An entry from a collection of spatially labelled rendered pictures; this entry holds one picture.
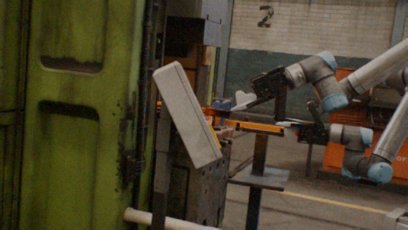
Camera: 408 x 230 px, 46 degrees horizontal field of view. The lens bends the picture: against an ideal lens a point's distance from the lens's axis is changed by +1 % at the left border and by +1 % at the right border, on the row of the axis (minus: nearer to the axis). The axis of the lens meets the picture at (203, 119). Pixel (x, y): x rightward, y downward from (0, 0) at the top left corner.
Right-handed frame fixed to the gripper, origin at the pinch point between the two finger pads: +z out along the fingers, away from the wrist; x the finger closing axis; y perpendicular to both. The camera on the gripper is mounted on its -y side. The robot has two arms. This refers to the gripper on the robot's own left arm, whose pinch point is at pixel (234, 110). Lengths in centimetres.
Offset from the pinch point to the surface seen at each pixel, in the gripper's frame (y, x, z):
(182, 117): 9.0, 27.0, 15.8
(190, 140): 2.5, 27.0, 16.4
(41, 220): -13, -33, 84
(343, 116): -116, -354, -135
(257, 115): -165, -806, -105
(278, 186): -52, -61, -9
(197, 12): 35.0, -31.5, -4.5
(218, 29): 26, -50, -11
